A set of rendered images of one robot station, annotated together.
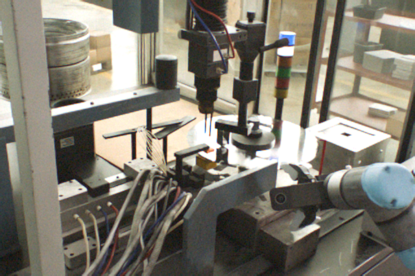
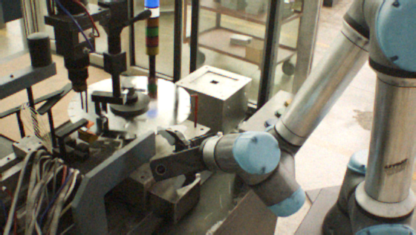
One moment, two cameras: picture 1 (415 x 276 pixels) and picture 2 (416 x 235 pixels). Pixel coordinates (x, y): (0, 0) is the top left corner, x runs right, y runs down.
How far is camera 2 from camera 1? 0.18 m
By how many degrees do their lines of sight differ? 16
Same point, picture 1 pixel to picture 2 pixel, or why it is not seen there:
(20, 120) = not seen: outside the picture
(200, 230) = (89, 213)
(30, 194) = not seen: outside the picture
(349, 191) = (222, 161)
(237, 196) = (120, 173)
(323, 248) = (205, 194)
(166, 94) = (43, 71)
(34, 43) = not seen: outside the picture
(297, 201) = (177, 169)
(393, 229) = (264, 190)
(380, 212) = (252, 178)
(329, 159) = (202, 108)
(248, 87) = (118, 60)
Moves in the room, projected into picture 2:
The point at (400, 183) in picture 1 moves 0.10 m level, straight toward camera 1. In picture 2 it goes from (267, 151) to (264, 188)
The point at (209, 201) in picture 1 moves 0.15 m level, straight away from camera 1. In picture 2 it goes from (93, 187) to (91, 142)
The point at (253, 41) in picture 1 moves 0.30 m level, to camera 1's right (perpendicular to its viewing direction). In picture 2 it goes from (117, 16) to (248, 11)
